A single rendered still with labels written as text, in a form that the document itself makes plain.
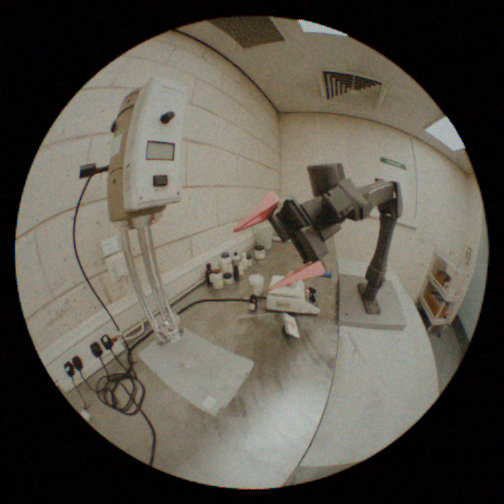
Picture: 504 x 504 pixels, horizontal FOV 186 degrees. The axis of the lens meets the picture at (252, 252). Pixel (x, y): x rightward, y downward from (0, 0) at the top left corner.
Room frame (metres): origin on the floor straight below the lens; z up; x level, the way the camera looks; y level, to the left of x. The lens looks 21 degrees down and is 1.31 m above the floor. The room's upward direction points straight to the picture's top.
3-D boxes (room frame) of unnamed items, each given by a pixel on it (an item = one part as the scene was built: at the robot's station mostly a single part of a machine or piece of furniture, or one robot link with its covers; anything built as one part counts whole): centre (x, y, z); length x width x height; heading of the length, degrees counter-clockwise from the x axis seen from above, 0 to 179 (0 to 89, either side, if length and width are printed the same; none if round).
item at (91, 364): (0.02, 0.52, 0.92); 0.40 x 0.06 x 0.04; 154
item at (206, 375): (0.20, 0.17, 0.91); 0.30 x 0.20 x 0.01; 64
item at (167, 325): (0.21, 0.18, 1.17); 0.07 x 0.07 x 0.25
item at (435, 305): (0.53, -2.54, 0.59); 0.65 x 0.48 x 0.93; 154
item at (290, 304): (0.49, -0.15, 0.94); 0.22 x 0.13 x 0.08; 75
